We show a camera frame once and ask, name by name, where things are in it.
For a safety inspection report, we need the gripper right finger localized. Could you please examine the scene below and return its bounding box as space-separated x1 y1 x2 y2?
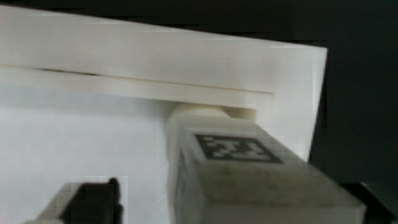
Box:
341 182 398 224

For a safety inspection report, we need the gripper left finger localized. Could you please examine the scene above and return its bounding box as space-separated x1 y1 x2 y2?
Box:
24 177 124 224

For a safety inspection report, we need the white leg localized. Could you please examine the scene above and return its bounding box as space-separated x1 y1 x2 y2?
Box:
165 104 365 224

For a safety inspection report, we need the white square table top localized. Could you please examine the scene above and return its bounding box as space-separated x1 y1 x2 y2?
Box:
0 4 326 224

